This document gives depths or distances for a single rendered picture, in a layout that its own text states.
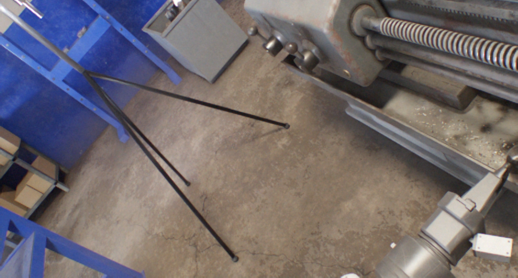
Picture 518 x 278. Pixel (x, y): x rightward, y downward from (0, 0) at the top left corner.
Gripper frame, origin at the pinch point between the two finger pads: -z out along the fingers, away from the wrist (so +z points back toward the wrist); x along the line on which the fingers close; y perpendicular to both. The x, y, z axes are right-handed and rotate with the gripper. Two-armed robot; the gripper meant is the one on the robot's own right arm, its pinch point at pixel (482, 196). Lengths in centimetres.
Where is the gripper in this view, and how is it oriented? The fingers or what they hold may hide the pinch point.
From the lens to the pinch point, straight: 59.4
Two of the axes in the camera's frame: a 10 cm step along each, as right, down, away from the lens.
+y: -5.3, -4.9, 7.0
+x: -5.1, -4.7, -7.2
